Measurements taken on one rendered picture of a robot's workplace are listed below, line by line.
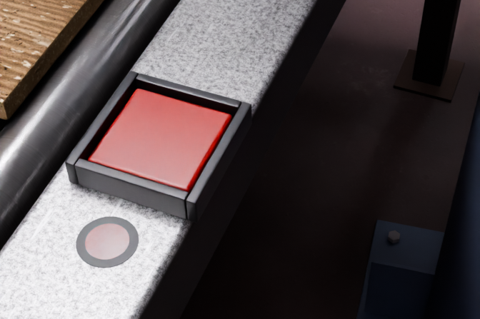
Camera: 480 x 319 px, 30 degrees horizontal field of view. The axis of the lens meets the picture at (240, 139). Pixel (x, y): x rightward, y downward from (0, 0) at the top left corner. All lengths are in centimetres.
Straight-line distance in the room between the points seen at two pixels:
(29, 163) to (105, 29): 11
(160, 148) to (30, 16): 13
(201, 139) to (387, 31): 153
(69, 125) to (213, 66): 9
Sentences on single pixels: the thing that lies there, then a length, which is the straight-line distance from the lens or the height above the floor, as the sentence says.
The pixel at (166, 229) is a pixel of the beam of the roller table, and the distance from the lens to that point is 46.
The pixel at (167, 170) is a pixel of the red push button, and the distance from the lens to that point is 47.
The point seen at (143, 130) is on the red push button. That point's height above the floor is 93.
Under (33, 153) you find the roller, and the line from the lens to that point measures 51.
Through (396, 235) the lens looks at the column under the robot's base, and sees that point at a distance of 159.
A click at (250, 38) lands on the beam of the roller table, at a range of 56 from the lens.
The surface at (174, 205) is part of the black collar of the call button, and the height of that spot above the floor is 92.
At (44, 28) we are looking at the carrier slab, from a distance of 55.
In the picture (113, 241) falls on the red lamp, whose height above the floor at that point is 92.
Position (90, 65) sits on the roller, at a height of 92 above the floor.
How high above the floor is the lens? 128
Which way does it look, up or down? 47 degrees down
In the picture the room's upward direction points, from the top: 2 degrees counter-clockwise
